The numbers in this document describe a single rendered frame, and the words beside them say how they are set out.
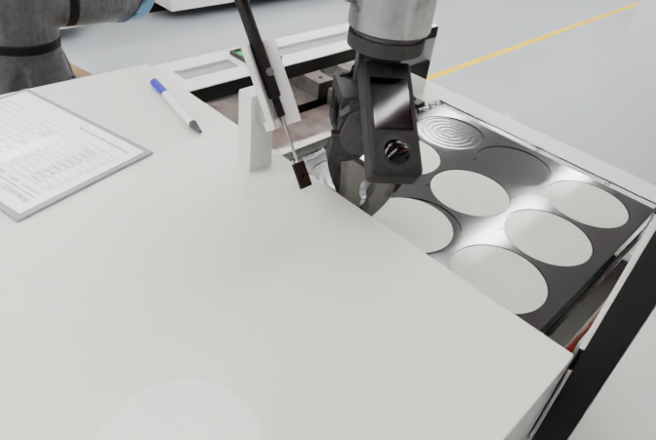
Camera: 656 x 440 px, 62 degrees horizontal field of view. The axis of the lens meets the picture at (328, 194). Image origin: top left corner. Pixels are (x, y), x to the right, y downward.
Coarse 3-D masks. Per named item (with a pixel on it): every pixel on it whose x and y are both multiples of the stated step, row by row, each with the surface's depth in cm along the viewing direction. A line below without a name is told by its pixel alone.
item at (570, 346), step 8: (592, 320) 47; (584, 328) 46; (576, 336) 45; (568, 344) 44; (576, 344) 44; (576, 360) 43; (568, 368) 42; (568, 376) 42; (560, 384) 43; (552, 400) 44; (544, 408) 45; (544, 416) 45; (536, 424) 46
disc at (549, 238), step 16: (512, 224) 64; (528, 224) 64; (544, 224) 64; (560, 224) 65; (512, 240) 61; (528, 240) 62; (544, 240) 62; (560, 240) 62; (576, 240) 63; (544, 256) 60; (560, 256) 60; (576, 256) 60
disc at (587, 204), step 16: (560, 192) 71; (576, 192) 71; (592, 192) 71; (560, 208) 68; (576, 208) 68; (592, 208) 68; (608, 208) 69; (624, 208) 69; (592, 224) 66; (608, 224) 66
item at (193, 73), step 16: (304, 32) 92; (320, 32) 93; (336, 32) 94; (288, 48) 86; (304, 48) 87; (320, 48) 87; (336, 48) 88; (160, 64) 75; (176, 64) 76; (192, 64) 76; (208, 64) 78; (224, 64) 79; (240, 64) 78; (288, 64) 80; (176, 80) 72; (192, 80) 72; (208, 80) 73; (224, 80) 73
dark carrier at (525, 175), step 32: (448, 128) 82; (480, 128) 83; (320, 160) 71; (448, 160) 74; (480, 160) 75; (512, 160) 76; (544, 160) 77; (416, 192) 67; (512, 192) 69; (544, 192) 70; (608, 192) 72; (480, 224) 63; (576, 224) 65; (640, 224) 67; (448, 256) 58; (608, 256) 61; (576, 288) 56; (544, 320) 52
